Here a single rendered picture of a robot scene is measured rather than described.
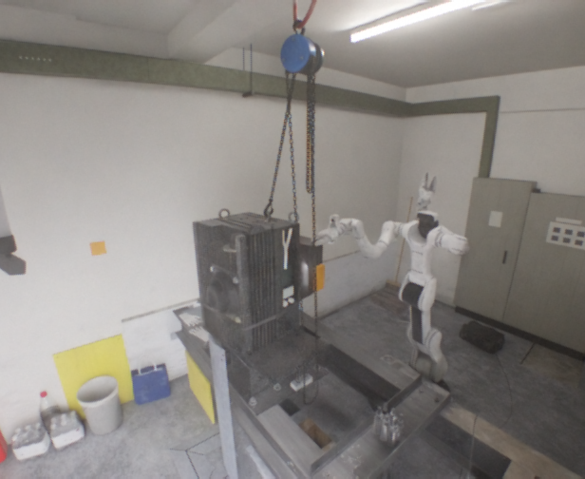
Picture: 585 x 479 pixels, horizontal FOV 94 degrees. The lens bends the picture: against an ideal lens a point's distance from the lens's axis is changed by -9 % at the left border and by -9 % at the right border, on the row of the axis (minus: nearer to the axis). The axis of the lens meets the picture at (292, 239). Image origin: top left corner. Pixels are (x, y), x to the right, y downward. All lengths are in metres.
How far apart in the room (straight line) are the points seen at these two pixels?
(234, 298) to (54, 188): 1.45
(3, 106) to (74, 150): 0.44
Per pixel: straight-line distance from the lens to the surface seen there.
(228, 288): 1.62
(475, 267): 4.12
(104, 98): 2.55
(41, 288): 2.61
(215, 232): 1.76
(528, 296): 4.05
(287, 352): 1.85
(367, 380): 2.34
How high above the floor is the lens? 2.01
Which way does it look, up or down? 16 degrees down
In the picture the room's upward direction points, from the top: straight up
